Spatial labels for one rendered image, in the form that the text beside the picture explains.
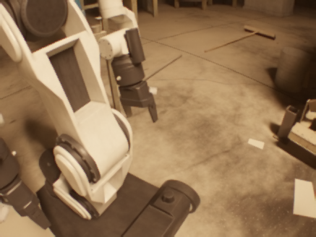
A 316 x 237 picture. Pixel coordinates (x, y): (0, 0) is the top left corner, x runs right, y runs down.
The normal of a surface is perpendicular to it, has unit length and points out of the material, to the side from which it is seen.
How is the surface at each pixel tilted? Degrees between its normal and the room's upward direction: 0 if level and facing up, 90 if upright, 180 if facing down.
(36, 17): 90
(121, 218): 0
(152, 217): 0
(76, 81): 80
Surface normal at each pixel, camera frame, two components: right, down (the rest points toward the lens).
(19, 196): 0.81, 0.14
